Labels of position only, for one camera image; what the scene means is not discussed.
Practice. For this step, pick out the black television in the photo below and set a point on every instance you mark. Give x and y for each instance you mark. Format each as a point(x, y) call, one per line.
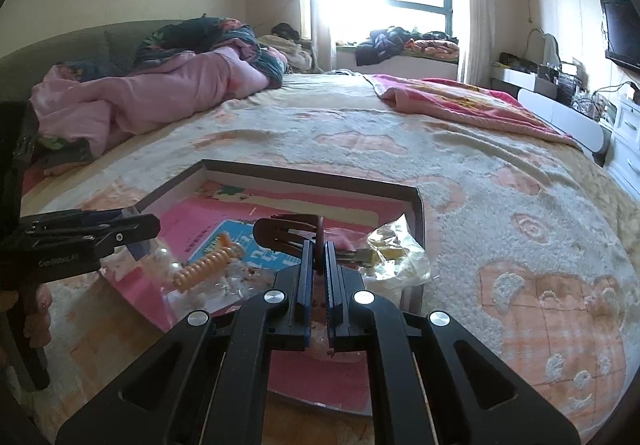
point(622, 30)

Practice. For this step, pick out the white desk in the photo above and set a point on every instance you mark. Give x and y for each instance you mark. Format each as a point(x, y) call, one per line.
point(550, 100)

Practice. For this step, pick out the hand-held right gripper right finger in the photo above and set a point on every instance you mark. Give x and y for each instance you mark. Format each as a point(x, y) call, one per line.
point(331, 320)

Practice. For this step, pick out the colourful windowsill blanket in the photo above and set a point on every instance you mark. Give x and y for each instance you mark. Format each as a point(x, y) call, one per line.
point(435, 45)

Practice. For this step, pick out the pink printed blanket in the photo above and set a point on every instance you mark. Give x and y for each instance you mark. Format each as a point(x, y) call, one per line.
point(450, 97)

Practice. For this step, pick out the table mirror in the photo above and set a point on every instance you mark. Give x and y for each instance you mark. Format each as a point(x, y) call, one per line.
point(547, 47)

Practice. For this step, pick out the white cabinet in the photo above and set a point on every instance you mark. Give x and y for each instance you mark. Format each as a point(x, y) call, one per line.
point(625, 140)

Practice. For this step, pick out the person's left hand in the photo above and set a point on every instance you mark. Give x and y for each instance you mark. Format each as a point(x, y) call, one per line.
point(40, 305)

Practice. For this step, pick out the cream peach patterned blanket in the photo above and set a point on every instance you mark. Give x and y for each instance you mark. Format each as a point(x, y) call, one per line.
point(500, 225)

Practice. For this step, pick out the shallow black box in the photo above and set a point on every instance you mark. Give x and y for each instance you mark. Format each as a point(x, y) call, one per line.
point(310, 177)

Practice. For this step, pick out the dark jacket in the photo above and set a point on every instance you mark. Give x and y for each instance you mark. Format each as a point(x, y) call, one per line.
point(382, 42)

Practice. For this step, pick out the clear bag of pearl accessory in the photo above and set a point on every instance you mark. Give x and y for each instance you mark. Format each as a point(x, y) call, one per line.
point(162, 262)

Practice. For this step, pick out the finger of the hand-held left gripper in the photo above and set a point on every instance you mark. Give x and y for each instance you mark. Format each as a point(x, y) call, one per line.
point(65, 219)
point(135, 227)

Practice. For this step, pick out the yellow hair clip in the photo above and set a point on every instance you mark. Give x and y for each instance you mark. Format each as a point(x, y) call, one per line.
point(395, 252)

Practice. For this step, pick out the pink book with blue label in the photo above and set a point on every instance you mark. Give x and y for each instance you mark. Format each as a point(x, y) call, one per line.
point(200, 225)

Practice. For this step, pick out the grey green headboard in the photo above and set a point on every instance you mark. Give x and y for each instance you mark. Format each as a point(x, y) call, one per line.
point(65, 45)

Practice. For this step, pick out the pink quilt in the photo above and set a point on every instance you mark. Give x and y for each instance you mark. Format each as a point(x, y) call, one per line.
point(160, 85)

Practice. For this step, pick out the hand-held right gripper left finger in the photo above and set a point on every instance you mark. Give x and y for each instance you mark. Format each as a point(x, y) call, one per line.
point(306, 320)

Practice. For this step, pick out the cream clothes pile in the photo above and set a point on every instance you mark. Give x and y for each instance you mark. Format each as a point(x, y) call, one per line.
point(290, 50)

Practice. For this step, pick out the dark floral quilt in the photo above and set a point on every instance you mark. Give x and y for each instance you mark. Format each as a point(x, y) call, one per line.
point(200, 35)

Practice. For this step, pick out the brown hair claw clip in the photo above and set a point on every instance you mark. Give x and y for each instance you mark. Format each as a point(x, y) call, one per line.
point(280, 235)

